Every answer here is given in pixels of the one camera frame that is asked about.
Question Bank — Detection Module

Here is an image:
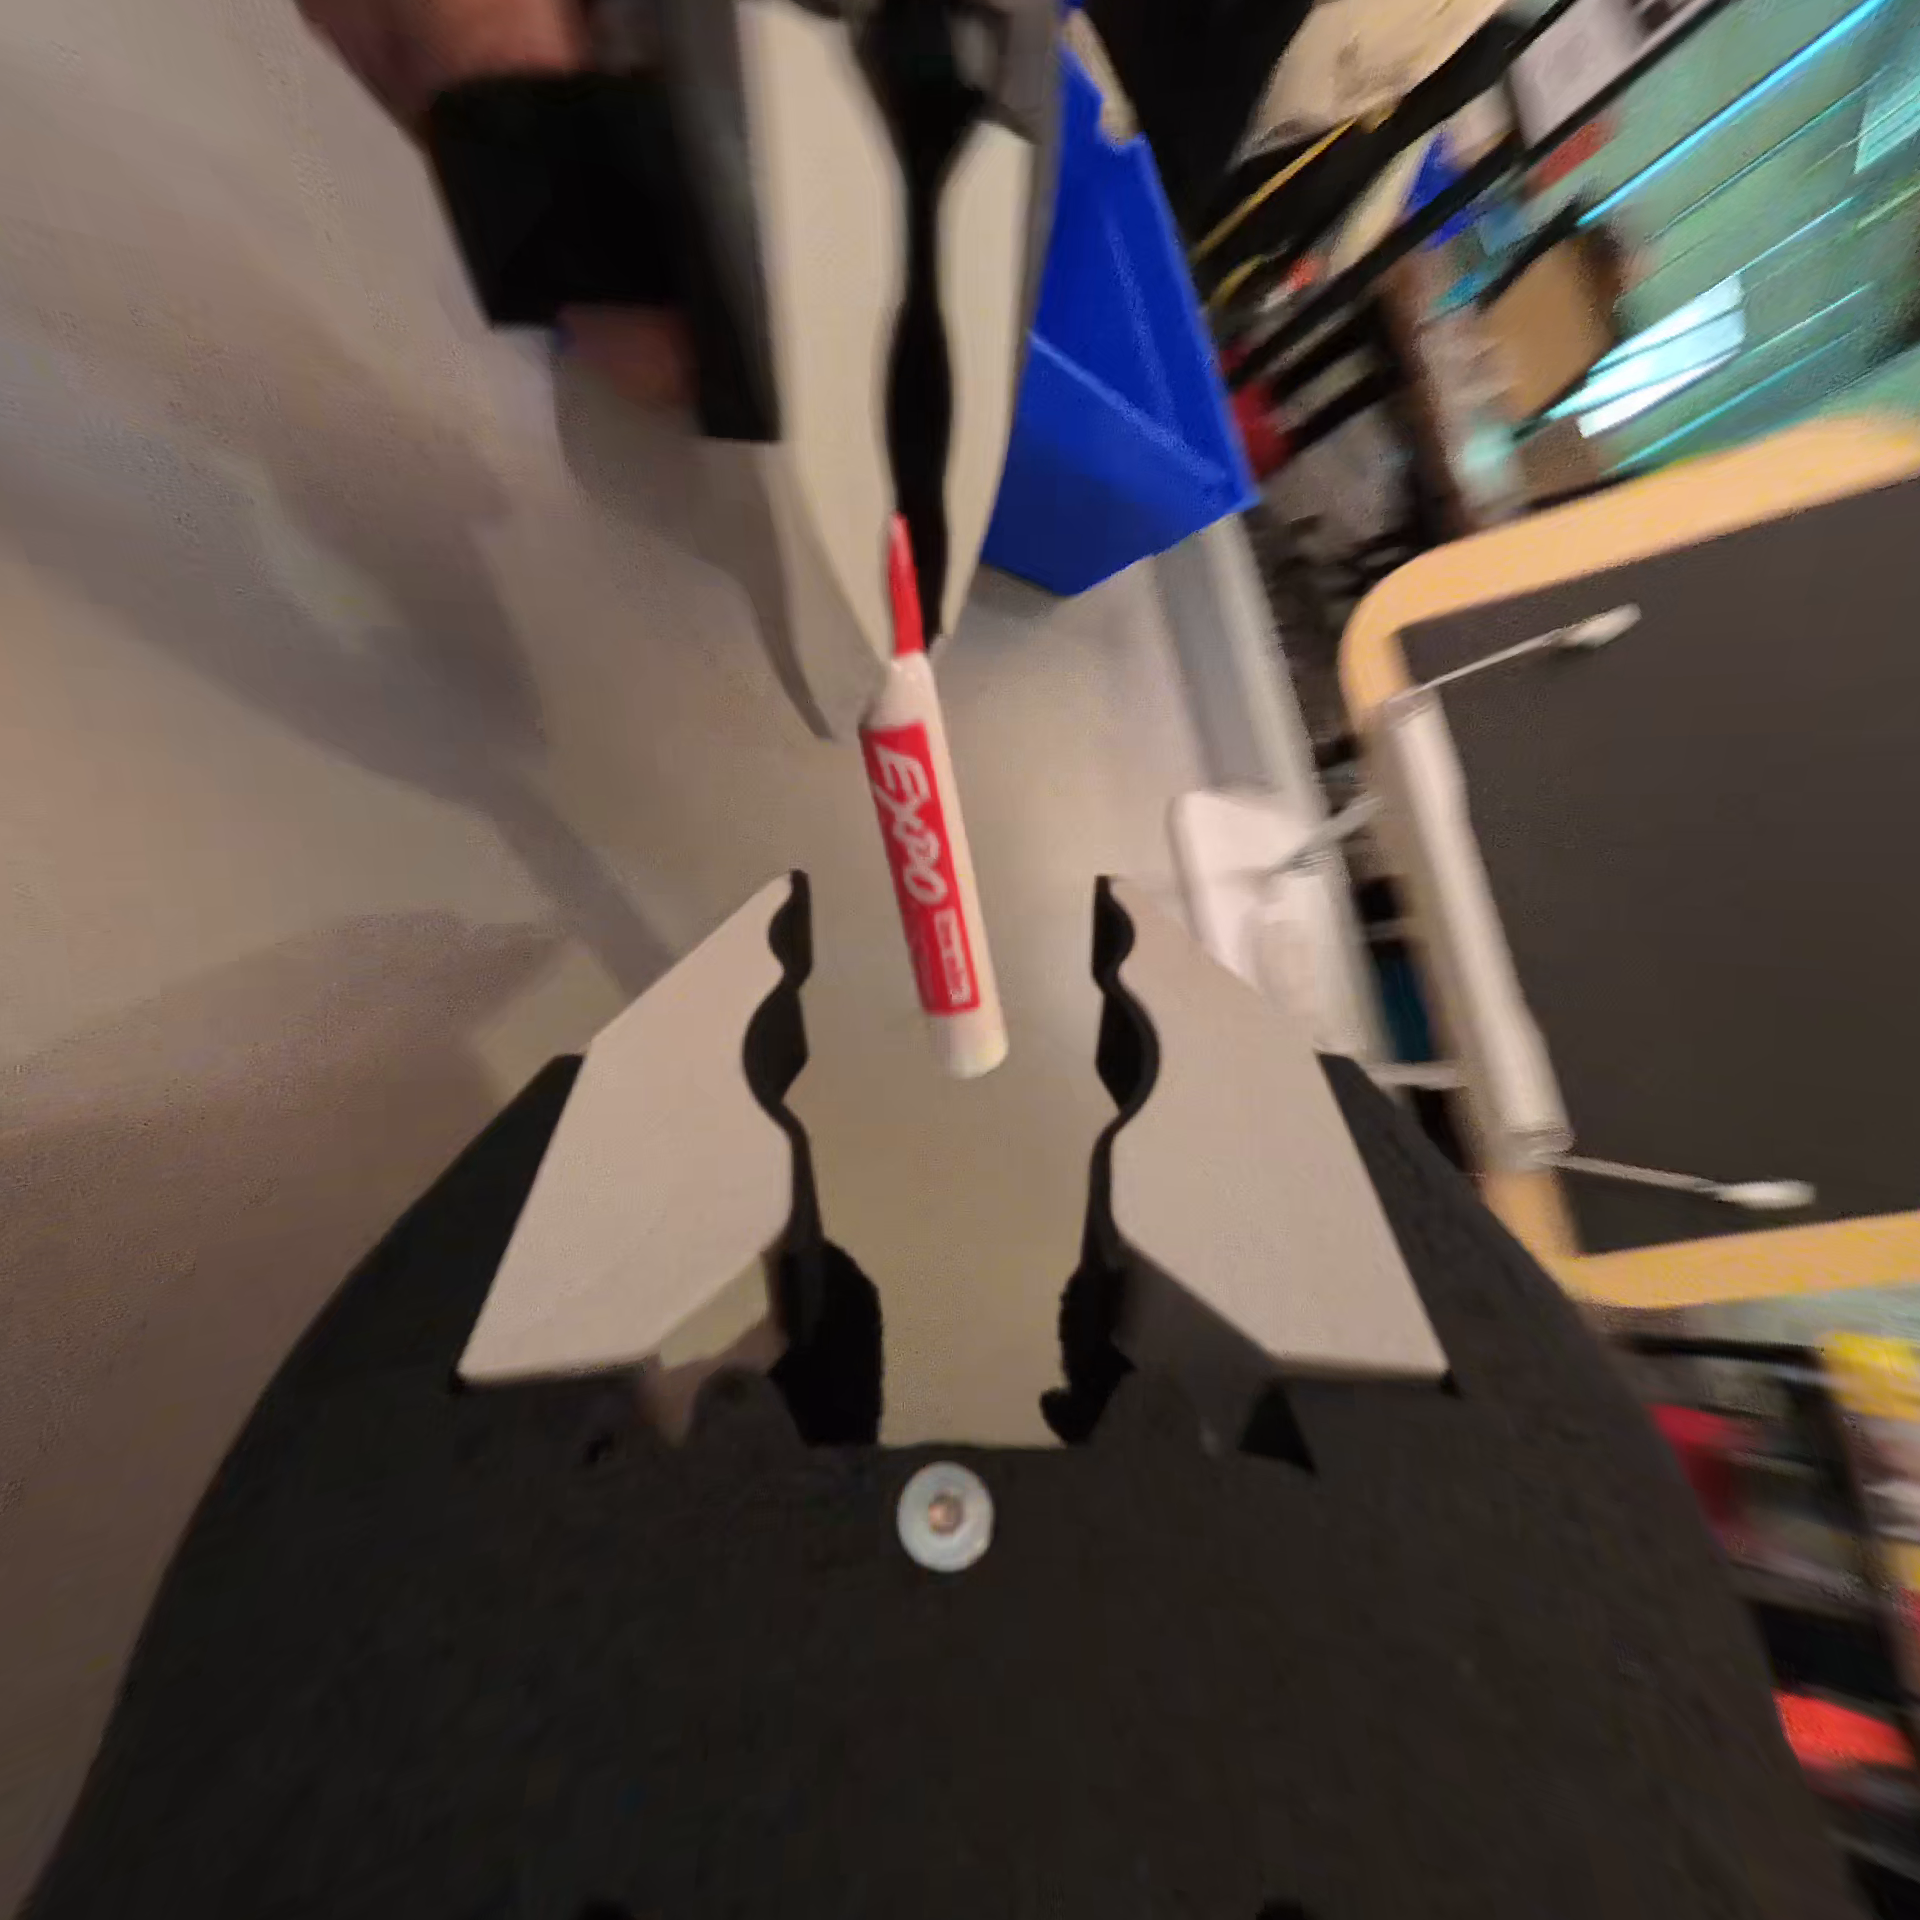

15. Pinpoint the red white marker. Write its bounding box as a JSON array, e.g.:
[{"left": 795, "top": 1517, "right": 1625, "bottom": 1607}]
[{"left": 859, "top": 510, "right": 1013, "bottom": 1083}]

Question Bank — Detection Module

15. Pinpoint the blue storage bin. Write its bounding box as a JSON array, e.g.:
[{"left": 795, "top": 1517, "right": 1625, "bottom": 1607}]
[{"left": 979, "top": 43, "right": 1266, "bottom": 598}]

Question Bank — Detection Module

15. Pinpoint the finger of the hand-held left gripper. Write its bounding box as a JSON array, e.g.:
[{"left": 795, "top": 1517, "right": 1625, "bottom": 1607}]
[
  {"left": 927, "top": 117, "right": 1065, "bottom": 641},
  {"left": 738, "top": 0, "right": 913, "bottom": 742}
]

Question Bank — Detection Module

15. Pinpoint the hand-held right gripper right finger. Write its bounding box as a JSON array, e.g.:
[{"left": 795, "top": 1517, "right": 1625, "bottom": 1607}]
[{"left": 1038, "top": 875, "right": 1454, "bottom": 1450}]

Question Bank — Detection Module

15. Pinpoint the white tipped pin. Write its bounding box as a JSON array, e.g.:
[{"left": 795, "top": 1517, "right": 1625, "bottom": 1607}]
[
  {"left": 1403, "top": 603, "right": 1644, "bottom": 708},
  {"left": 1544, "top": 1146, "right": 1820, "bottom": 1214}
]

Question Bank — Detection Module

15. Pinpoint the black panel wooden edge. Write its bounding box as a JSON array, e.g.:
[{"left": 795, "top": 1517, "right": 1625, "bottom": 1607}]
[{"left": 1338, "top": 417, "right": 1920, "bottom": 1310}]

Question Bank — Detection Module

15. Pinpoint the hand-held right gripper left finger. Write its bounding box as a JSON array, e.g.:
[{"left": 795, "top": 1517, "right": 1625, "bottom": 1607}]
[{"left": 455, "top": 871, "right": 889, "bottom": 1450}]

